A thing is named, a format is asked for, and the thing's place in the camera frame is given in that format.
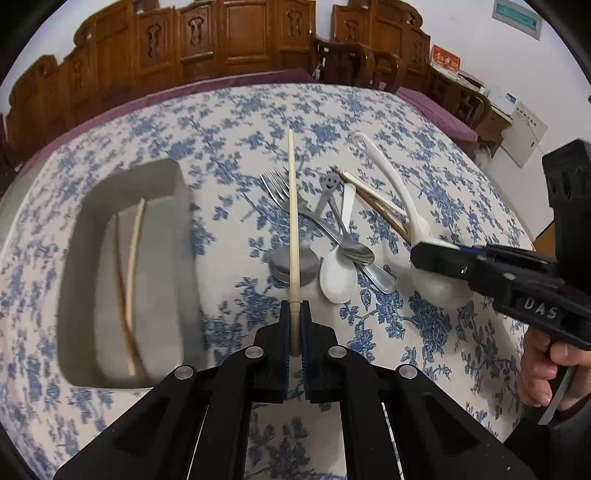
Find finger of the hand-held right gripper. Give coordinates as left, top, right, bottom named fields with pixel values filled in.
left=459, top=244, right=558, bottom=274
left=410, top=240, right=477, bottom=290

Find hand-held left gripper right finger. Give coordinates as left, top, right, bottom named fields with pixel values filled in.
left=299, top=300, right=539, bottom=480

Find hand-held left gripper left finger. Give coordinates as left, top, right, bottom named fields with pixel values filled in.
left=53, top=300, right=294, bottom=480

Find brown wooden chopstick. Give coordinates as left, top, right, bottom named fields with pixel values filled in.
left=353, top=187, right=413, bottom=244
left=113, top=216, right=145, bottom=377

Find plain metal spoon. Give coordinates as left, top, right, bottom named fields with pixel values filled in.
left=330, top=198, right=376, bottom=268

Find large white ladle spoon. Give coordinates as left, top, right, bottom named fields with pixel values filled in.
left=353, top=131, right=459, bottom=309

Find slim white plastic spoon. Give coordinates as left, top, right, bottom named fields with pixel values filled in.
left=320, top=184, right=358, bottom=304

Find smiley handle metal spoon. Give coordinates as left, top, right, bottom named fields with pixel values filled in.
left=269, top=172, right=346, bottom=291

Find grey metal tray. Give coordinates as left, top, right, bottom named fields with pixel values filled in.
left=56, top=159, right=200, bottom=389

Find metal fork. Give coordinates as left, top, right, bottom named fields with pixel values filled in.
left=260, top=171, right=399, bottom=295
left=271, top=167, right=319, bottom=222

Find person's right hand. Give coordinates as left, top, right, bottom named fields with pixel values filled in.
left=518, top=331, right=591, bottom=412

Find small white box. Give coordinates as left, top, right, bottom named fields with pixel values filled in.
left=488, top=85, right=519, bottom=121

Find dark wooden armchair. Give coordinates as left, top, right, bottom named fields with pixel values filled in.
left=428, top=65, right=493, bottom=132
left=311, top=36, right=406, bottom=94

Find white papers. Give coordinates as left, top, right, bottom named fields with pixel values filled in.
left=456, top=71, right=486, bottom=92

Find red box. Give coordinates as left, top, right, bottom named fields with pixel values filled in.
left=430, top=44, right=462, bottom=77

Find purple tablecloth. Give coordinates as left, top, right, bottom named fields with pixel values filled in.
left=18, top=68, right=479, bottom=172

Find blue floral tablecloth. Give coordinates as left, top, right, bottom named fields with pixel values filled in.
left=0, top=82, right=539, bottom=480

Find row of carved wooden chairs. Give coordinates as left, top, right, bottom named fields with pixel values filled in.
left=0, top=0, right=433, bottom=168

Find white wall panel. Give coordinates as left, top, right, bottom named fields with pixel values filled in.
left=500, top=103, right=549, bottom=169

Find green wall sign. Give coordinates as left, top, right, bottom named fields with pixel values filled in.
left=491, top=0, right=542, bottom=41

